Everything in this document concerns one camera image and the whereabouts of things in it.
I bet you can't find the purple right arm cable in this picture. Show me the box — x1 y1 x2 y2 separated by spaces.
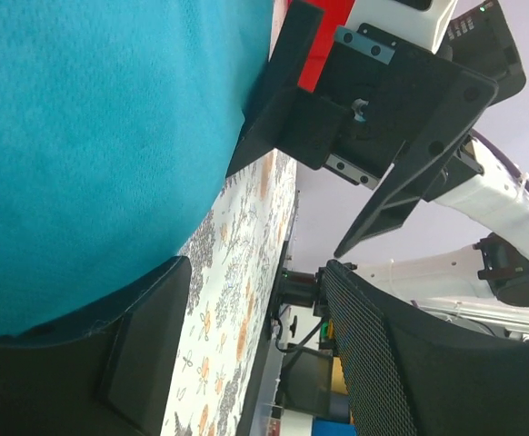
409 131 529 310

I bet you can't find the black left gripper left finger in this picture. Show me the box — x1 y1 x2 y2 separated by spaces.
0 256 191 435

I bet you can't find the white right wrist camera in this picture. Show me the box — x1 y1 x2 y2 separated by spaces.
344 0 457 54

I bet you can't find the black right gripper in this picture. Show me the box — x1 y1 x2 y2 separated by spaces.
226 1 499 257

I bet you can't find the teal t shirt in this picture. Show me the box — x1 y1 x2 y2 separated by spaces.
0 1 274 336

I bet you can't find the red plastic bin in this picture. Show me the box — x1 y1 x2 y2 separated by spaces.
262 1 353 106

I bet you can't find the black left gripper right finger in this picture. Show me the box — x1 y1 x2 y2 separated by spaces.
322 260 529 435

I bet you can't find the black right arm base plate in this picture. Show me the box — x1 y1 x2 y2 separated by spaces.
268 265 334 355

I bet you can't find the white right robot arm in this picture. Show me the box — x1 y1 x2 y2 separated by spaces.
228 1 529 341

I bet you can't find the floral patterned table mat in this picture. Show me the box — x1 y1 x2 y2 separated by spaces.
161 151 296 435

